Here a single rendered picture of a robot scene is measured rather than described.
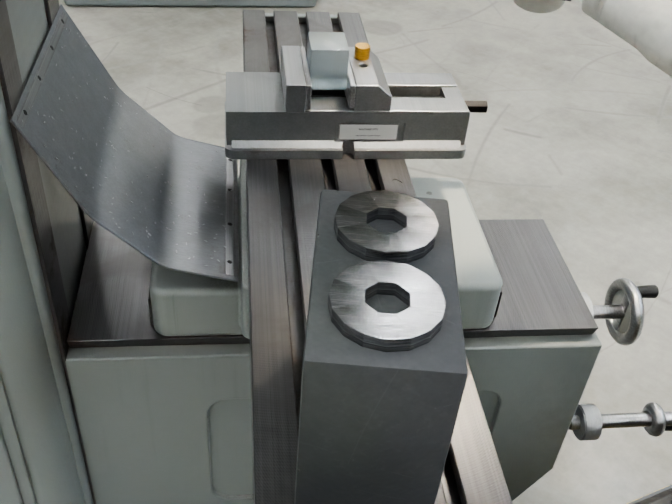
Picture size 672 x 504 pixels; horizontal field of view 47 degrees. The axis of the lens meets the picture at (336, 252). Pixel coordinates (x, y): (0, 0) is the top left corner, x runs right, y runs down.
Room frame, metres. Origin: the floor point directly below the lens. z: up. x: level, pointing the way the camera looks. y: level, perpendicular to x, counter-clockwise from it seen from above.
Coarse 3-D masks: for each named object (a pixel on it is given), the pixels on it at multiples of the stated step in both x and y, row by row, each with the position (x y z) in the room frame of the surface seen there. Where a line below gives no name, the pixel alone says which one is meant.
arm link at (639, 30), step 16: (608, 0) 0.80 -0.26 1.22; (624, 0) 0.79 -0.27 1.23; (640, 0) 0.78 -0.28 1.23; (656, 0) 0.78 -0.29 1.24; (608, 16) 0.80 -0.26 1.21; (624, 16) 0.78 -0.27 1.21; (640, 16) 0.77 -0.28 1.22; (656, 16) 0.76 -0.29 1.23; (624, 32) 0.78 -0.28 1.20; (640, 32) 0.77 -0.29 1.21; (656, 32) 0.75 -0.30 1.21; (640, 48) 0.77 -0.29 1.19; (656, 48) 0.75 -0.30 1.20; (656, 64) 0.75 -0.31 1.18
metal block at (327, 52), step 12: (312, 36) 1.03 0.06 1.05; (324, 36) 1.04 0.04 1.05; (336, 36) 1.04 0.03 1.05; (312, 48) 0.99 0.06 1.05; (324, 48) 1.00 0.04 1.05; (336, 48) 1.00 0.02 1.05; (348, 48) 1.00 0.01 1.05; (312, 60) 0.99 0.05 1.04; (324, 60) 0.99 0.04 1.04; (336, 60) 1.00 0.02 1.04; (348, 60) 1.00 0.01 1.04; (312, 72) 0.99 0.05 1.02; (324, 72) 0.99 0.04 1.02; (336, 72) 1.00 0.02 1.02; (312, 84) 0.99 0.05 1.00; (324, 84) 0.99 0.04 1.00; (336, 84) 1.00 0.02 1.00
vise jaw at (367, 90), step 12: (360, 60) 1.05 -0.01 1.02; (372, 60) 1.06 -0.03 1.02; (348, 72) 1.01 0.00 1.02; (360, 72) 1.01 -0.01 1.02; (372, 72) 1.01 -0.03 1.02; (348, 84) 0.98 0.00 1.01; (360, 84) 0.97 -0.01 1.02; (372, 84) 0.97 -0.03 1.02; (384, 84) 1.00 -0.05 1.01; (348, 96) 0.97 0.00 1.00; (360, 96) 0.97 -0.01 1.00; (372, 96) 0.97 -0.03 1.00; (384, 96) 0.97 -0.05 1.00; (360, 108) 0.97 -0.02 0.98; (372, 108) 0.97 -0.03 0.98; (384, 108) 0.97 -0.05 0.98
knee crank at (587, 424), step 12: (588, 408) 0.87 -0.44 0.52; (648, 408) 0.89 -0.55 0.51; (660, 408) 0.89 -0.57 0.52; (576, 420) 0.86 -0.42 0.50; (588, 420) 0.85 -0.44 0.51; (600, 420) 0.85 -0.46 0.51; (612, 420) 0.87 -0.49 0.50; (624, 420) 0.87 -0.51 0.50; (636, 420) 0.87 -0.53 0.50; (648, 420) 0.87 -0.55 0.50; (660, 420) 0.87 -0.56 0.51; (576, 432) 0.86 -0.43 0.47; (588, 432) 0.84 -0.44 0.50; (600, 432) 0.84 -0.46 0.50; (648, 432) 0.87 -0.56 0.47; (660, 432) 0.86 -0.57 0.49
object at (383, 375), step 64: (384, 192) 0.59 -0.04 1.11; (320, 256) 0.50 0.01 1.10; (384, 256) 0.50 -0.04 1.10; (448, 256) 0.52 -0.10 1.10; (320, 320) 0.43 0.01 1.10; (384, 320) 0.42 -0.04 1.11; (448, 320) 0.44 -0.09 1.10; (320, 384) 0.38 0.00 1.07; (384, 384) 0.38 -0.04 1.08; (448, 384) 0.39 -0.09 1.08; (320, 448) 0.38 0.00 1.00; (384, 448) 0.38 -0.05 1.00; (448, 448) 0.39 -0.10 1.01
